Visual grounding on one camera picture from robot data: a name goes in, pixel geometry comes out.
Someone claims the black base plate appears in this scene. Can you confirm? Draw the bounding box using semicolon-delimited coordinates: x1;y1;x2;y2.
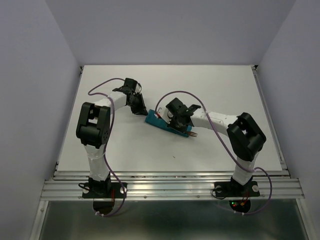
78;182;127;199
212;181;260;199

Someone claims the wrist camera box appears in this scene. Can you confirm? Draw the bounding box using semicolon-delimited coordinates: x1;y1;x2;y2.
123;78;141;93
165;97;188;115

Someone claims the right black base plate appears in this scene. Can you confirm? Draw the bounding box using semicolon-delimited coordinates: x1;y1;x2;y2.
212;181;260;199

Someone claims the teal cloth napkin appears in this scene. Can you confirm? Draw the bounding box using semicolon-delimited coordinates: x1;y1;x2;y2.
144;109;189;138

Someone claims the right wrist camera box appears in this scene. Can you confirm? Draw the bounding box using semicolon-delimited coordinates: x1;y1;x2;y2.
165;97;188;115

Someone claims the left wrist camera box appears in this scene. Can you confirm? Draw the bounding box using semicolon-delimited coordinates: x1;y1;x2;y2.
123;78;141;93

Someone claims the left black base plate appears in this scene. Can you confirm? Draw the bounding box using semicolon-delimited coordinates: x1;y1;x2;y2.
78;182;127;199

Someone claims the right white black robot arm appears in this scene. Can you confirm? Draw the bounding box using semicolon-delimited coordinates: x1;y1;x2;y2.
165;103;267;195

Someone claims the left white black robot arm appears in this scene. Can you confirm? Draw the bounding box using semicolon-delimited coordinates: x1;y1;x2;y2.
76;86;148;197

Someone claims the aluminium frame rail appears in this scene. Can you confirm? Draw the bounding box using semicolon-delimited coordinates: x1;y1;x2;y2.
40;169;305;201

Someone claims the brown wooden fork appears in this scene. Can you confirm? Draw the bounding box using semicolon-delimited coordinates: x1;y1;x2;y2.
187;131;198;137

